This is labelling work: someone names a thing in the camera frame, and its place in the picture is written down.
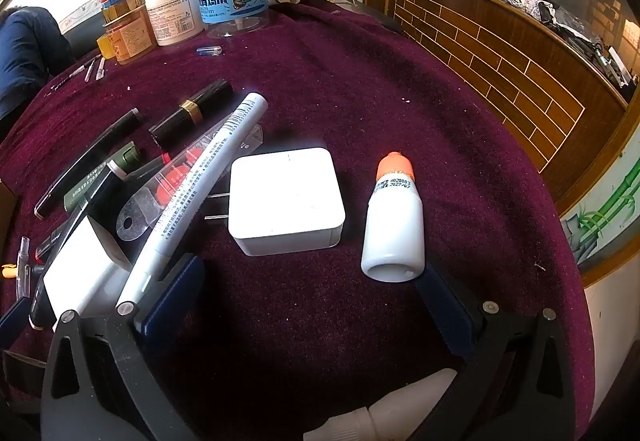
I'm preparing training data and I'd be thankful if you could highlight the maroon velvet tablecloth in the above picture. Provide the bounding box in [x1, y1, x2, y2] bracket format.
[0, 0, 601, 441]

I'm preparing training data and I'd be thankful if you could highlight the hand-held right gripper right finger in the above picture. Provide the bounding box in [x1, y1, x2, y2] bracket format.
[416, 266, 601, 441]

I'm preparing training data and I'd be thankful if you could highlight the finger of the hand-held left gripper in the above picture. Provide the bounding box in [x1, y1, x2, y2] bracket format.
[0, 296, 30, 349]

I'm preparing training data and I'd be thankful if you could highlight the clutter of tools and cables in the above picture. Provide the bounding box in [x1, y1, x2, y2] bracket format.
[445, 0, 631, 86]

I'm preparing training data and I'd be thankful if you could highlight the clear plastic pen cap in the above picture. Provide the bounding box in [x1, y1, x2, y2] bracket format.
[15, 236, 32, 299]

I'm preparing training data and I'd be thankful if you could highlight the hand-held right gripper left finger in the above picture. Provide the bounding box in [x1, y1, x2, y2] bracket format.
[42, 253, 206, 441]

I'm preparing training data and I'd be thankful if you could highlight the thick black pen white ring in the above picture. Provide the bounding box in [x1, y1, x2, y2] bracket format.
[29, 160, 133, 333]

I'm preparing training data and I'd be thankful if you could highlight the white marker pen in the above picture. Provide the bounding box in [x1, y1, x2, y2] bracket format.
[116, 92, 269, 319]

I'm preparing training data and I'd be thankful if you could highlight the small white charger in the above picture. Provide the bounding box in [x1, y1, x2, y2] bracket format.
[207, 147, 347, 258]

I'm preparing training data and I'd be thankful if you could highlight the plain white bottle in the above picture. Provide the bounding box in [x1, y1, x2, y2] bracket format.
[302, 368, 458, 441]

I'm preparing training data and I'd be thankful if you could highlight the white plastic jar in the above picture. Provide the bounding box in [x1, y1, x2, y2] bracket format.
[144, 0, 206, 46]

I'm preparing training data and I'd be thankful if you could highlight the wooden brick-pattern counter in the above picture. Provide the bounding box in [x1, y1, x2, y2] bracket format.
[367, 0, 631, 216]

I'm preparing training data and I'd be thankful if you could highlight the bamboo wall picture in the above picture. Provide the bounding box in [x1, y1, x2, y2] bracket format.
[560, 151, 640, 272]

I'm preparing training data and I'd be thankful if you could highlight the black lipstick with gold band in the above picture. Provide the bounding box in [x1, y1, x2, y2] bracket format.
[148, 80, 234, 146]

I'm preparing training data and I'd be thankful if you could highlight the large white charger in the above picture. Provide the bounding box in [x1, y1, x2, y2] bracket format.
[42, 215, 132, 319]

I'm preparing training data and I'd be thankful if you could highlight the orange labelled jar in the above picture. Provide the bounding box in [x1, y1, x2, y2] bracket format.
[102, 3, 158, 64]

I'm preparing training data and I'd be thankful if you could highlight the clear package with orange item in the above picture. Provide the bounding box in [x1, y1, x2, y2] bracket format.
[116, 123, 263, 244]

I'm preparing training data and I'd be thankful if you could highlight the green tube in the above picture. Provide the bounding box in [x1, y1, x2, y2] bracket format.
[64, 141, 143, 210]

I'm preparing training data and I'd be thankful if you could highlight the thin black ballpoint pen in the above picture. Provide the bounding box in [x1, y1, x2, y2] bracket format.
[50, 55, 101, 92]

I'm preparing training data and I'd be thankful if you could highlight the white bottle with orange cap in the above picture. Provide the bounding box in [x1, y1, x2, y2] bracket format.
[361, 152, 426, 283]

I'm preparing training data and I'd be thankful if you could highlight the slim glossy black pen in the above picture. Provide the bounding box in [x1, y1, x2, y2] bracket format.
[34, 108, 142, 219]

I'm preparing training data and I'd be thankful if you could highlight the yellow tape roll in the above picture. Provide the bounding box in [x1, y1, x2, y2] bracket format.
[96, 33, 118, 59]

